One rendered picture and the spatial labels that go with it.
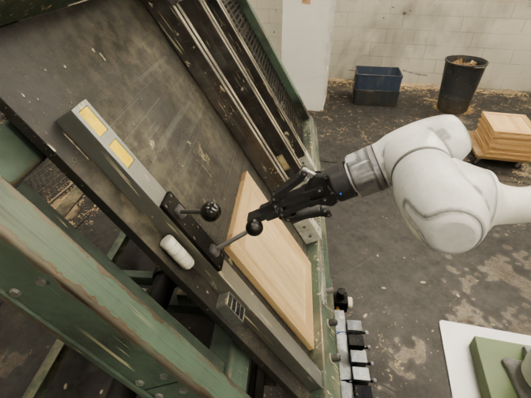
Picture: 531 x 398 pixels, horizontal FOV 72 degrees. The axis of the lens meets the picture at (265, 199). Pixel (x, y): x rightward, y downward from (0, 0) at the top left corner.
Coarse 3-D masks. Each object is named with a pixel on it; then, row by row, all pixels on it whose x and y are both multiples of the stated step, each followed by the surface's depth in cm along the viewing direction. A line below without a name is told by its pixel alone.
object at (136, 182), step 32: (64, 128) 61; (96, 160) 64; (128, 192) 68; (160, 192) 72; (160, 224) 72; (192, 256) 77; (224, 288) 82; (256, 320) 88; (288, 352) 95; (320, 384) 104
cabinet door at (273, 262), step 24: (240, 192) 112; (240, 216) 104; (240, 240) 99; (264, 240) 114; (288, 240) 132; (240, 264) 95; (264, 264) 107; (288, 264) 124; (264, 288) 101; (288, 288) 116; (288, 312) 109; (312, 312) 126; (312, 336) 118
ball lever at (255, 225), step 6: (252, 222) 76; (258, 222) 76; (246, 228) 76; (252, 228) 75; (258, 228) 76; (240, 234) 77; (246, 234) 77; (252, 234) 76; (258, 234) 76; (228, 240) 78; (234, 240) 78; (210, 246) 78; (216, 246) 78; (222, 246) 78; (210, 252) 78; (216, 252) 78
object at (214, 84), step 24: (144, 0) 104; (168, 0) 104; (168, 24) 108; (192, 48) 111; (192, 72) 116; (216, 72) 116; (216, 96) 120; (240, 120) 124; (240, 144) 129; (264, 144) 133; (264, 168) 134; (312, 240) 153
